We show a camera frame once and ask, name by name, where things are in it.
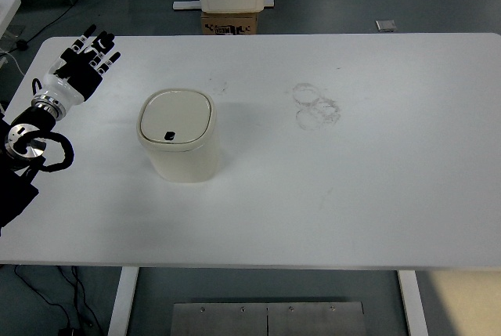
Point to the small grey flat packet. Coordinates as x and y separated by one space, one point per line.
386 25

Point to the cream trash bin with lid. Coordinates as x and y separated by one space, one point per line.
184 156

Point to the white side table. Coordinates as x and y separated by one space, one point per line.
8 9

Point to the grey metal plate with screws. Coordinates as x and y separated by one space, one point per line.
235 320

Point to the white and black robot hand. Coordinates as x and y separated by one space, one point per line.
78 73

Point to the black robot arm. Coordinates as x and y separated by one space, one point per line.
15 191

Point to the white table leg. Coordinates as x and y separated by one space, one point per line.
411 304
123 300

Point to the white table foot bar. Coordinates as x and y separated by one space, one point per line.
186 5

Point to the brown printed cardboard box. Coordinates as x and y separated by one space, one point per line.
229 22

